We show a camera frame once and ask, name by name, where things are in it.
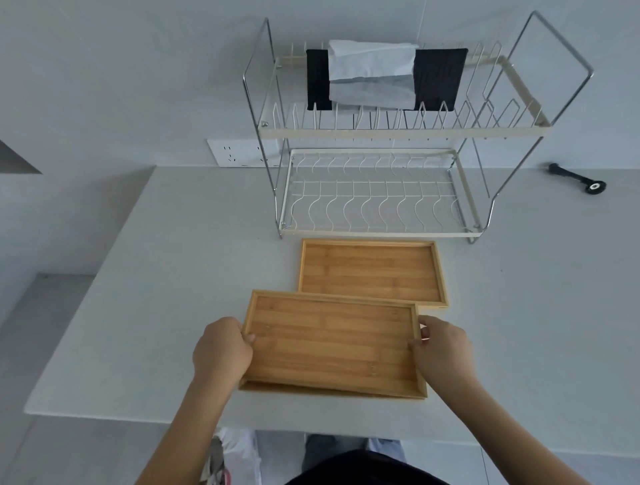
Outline person's left hand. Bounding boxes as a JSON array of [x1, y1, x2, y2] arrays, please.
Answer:
[[192, 317, 257, 386]]

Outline person's right hand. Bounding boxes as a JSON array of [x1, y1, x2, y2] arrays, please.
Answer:
[[407, 315, 476, 389]]

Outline bamboo tray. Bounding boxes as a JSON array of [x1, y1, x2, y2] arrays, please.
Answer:
[[238, 376, 430, 401], [298, 238, 450, 307], [241, 289, 422, 391]]

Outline person's right forearm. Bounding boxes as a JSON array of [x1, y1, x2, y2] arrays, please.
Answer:
[[425, 372, 568, 485]]

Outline person's left forearm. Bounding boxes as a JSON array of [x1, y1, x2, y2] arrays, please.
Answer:
[[134, 376, 240, 485]]

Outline white plastic bag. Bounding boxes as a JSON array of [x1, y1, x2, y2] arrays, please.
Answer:
[[206, 428, 264, 485]]

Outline person's dark shirt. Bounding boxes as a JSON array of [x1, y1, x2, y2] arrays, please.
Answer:
[[298, 449, 453, 485]]

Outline person's blue jeans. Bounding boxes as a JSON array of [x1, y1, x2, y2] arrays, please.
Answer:
[[301, 433, 407, 468]]

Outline two-tier metal dish rack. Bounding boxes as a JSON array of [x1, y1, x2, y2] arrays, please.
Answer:
[[242, 11, 596, 245]]

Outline black ribbed cloth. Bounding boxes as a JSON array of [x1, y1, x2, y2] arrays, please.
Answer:
[[305, 48, 470, 114]]

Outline white grey cloth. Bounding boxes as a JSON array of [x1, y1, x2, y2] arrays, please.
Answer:
[[327, 39, 420, 110]]

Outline white wall power socket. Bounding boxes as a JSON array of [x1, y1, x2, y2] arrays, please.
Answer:
[[207, 138, 281, 167]]

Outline black handled tool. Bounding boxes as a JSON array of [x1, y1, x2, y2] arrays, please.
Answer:
[[547, 162, 608, 196]]

